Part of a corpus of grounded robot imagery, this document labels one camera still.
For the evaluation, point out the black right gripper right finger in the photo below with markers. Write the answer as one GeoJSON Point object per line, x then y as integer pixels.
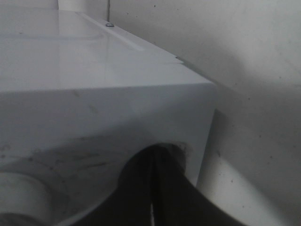
{"type": "Point", "coordinates": [176, 202]}

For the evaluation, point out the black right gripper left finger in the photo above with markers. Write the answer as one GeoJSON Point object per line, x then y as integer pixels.
{"type": "Point", "coordinates": [130, 203]}

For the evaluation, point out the white microwave knob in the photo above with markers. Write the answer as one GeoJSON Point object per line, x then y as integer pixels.
{"type": "Point", "coordinates": [26, 196]}

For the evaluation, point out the white microwave oven body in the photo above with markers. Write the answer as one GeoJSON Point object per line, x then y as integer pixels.
{"type": "Point", "coordinates": [78, 99]}

